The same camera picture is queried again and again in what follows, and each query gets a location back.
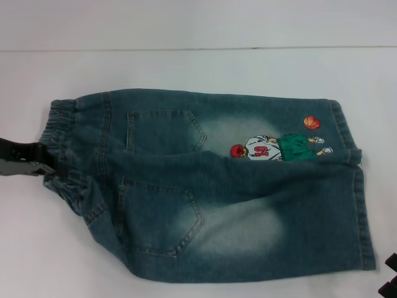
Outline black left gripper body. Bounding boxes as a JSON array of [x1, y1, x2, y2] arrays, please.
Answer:
[[0, 137, 42, 178]]

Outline blue denim shorts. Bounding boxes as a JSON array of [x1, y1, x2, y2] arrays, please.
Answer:
[[38, 89, 377, 277]]

